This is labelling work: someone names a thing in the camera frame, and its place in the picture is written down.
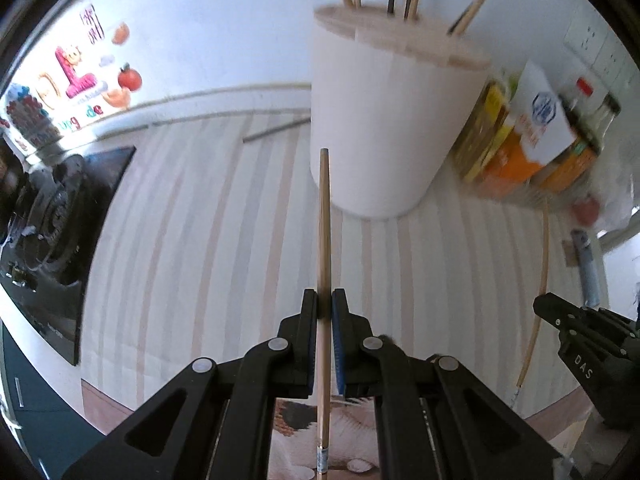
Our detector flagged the grey lighter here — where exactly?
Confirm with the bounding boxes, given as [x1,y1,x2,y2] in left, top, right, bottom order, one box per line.
[571,229,602,307]

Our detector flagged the white cylindrical utensil holder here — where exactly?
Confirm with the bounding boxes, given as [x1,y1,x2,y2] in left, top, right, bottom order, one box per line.
[307,4,493,220]

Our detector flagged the striped cat-print table mat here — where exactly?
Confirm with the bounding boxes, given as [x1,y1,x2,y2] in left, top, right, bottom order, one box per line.
[82,112,608,478]

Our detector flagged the yellow seasoning packet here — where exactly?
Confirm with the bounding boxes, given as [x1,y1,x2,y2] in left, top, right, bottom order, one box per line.
[459,80,517,184]

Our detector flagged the clear plastic container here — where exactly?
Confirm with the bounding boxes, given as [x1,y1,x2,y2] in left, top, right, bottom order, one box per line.
[465,160,601,212]

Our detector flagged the thin grey rod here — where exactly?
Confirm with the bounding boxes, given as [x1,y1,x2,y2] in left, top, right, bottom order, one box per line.
[242,116,312,142]

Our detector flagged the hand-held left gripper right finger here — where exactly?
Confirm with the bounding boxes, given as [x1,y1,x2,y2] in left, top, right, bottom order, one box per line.
[331,288,567,480]

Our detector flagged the colourful fruit wall poster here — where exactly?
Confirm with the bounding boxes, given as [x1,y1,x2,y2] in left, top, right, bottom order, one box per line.
[0,4,145,161]

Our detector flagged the dark teal cabinet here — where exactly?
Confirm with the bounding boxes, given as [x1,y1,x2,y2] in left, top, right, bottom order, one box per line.
[0,320,107,443]

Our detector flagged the dark sauce bottle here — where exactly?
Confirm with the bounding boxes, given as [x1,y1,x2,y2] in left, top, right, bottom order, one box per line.
[559,77,622,162]

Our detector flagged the orange and white seasoning packet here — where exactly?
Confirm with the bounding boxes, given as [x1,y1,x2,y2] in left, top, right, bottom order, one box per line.
[481,60,577,197]

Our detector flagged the white wall socket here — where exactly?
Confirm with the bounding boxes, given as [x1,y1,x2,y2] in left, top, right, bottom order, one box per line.
[564,7,637,87]

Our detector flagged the white plastic bag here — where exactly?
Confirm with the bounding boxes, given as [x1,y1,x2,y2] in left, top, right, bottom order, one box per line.
[599,160,640,257]

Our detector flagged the black gas stove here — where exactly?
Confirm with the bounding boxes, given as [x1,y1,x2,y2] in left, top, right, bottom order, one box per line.
[0,145,138,367]

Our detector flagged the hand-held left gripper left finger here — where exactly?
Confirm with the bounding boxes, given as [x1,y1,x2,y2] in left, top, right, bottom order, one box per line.
[62,289,319,480]

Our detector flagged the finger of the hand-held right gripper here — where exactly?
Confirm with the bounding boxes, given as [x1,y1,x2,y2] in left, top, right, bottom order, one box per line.
[533,291,640,347]
[556,331,640,412]

